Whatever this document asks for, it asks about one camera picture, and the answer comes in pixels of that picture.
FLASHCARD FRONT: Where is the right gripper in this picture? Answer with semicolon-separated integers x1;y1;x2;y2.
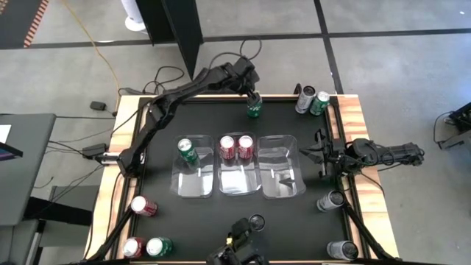
300;128;349;180

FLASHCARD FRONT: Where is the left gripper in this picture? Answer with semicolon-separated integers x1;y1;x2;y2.
228;54;263;107

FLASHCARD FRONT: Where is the green Sprite can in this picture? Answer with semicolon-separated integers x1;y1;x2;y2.
246;93;263;119
177;137;202;166
308;91;331;117
145;236;174;258

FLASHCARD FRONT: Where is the red Coca-Cola can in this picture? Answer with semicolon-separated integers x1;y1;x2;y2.
219;135;236;161
121;236;147;259
237;134;255;160
130;195;159;218

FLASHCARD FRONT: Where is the clear plastic bin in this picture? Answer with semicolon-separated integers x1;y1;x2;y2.
257;134;307;200
216;131;262;197
169;134;216;199

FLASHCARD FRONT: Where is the black standing partition panel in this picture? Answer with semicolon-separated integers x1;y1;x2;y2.
135;0;205;80

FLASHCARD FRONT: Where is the black device with yellow tag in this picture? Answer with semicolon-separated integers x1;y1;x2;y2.
205;216;266;265

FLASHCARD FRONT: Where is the black table mat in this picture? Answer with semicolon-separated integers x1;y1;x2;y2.
130;98;350;263

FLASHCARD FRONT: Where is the black equipment cart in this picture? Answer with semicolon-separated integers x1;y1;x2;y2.
433;102;471;151

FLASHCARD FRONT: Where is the black power brick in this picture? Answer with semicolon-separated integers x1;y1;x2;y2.
81;143;108;160

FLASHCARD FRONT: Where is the grey furniture base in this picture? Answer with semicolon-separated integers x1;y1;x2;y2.
0;183;96;265

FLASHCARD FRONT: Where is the grey side table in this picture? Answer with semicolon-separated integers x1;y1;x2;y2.
0;113;57;226

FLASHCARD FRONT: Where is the black mat with orange edge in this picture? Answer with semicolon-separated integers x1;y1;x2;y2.
0;0;50;49

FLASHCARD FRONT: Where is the dark tablet screen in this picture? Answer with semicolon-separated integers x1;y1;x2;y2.
0;141;24;162

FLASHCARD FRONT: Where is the white paper sheet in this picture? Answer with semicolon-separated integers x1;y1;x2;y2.
0;124;13;144

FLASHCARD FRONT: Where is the black diagonal frame strut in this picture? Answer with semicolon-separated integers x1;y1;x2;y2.
86;205;135;263
341;201;397;261

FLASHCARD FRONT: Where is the black floor cable loop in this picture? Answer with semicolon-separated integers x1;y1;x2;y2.
117;65;185;97

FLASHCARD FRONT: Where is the white round pedestal base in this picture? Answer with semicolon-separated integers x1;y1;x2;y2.
120;0;147;33

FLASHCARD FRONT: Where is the yellow cable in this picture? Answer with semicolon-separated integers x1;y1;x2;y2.
61;0;121;97

